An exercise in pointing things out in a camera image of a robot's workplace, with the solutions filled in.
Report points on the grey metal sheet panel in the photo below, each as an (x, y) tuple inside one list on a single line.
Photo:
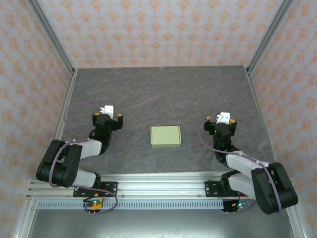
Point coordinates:
[(161, 225)]

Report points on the aluminium lower frame rail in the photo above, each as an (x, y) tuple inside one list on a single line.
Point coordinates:
[(296, 223), (23, 220)]

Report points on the aluminium table side rail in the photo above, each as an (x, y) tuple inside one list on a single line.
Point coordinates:
[(257, 104), (66, 99)]

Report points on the aluminium frame post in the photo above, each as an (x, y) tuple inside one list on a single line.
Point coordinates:
[(268, 37), (52, 37)]

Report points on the pale green paper box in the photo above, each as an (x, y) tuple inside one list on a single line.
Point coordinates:
[(165, 136)]

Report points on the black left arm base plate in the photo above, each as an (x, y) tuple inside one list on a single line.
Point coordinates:
[(111, 186)]

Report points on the wide aluminium cross beam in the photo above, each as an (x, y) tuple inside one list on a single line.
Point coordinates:
[(161, 189)]

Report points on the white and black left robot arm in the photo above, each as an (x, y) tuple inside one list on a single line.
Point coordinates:
[(90, 148)]

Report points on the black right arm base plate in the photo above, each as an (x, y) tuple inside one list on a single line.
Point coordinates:
[(213, 188)]

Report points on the narrow aluminium cross beam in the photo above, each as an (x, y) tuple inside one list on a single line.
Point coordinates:
[(161, 176)]

